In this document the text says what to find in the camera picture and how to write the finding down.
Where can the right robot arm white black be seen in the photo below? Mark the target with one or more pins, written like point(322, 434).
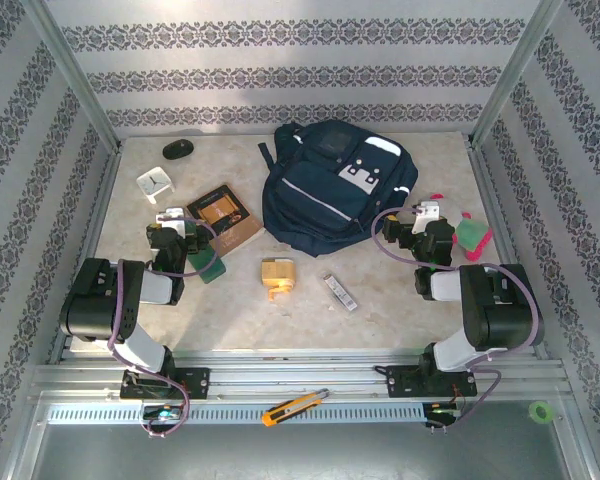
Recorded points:
point(500, 320)

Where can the orange utility knife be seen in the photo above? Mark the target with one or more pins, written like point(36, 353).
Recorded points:
point(292, 407)

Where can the black computer mouse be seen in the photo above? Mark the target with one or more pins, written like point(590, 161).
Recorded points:
point(177, 150)

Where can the controller circuit board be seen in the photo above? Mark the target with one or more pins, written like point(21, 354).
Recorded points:
point(442, 411)
point(162, 413)

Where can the yellow wooden block toy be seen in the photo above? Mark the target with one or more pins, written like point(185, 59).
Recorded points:
point(277, 275)

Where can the aluminium mounting rail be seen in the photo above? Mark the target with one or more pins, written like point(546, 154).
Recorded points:
point(290, 372)

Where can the brown paperback book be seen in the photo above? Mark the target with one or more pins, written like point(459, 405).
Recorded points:
point(225, 215)

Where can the white pink green plush toy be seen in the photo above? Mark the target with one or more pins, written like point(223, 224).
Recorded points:
point(472, 235)

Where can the small white desk clock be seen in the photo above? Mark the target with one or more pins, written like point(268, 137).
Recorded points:
point(152, 184)

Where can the aluminium frame post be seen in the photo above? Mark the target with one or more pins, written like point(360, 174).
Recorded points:
point(515, 75)
point(70, 75)

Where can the aluminium side rail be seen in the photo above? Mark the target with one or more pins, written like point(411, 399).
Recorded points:
point(486, 175)
point(100, 200)

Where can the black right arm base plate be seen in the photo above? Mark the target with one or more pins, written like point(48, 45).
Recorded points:
point(402, 382)

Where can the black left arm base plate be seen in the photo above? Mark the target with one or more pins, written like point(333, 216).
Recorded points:
point(195, 382)

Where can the grey sheet metal tray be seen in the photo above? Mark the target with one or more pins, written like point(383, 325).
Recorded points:
point(300, 455)

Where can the left controller circuit board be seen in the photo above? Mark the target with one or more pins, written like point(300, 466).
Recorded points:
point(162, 413)

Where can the navy blue backpack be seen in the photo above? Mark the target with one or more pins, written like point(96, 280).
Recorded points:
point(320, 200)

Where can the right controller circuit board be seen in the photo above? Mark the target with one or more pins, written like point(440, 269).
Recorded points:
point(442, 411)

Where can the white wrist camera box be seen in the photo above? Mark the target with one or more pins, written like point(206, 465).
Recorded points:
point(170, 222)
point(426, 217)

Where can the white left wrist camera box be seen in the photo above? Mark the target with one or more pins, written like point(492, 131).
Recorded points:
point(170, 222)

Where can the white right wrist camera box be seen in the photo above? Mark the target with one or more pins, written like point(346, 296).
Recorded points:
point(426, 217)

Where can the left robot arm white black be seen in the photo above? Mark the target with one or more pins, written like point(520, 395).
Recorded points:
point(95, 305)

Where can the green tape roll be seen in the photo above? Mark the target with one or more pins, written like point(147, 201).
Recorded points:
point(532, 413)

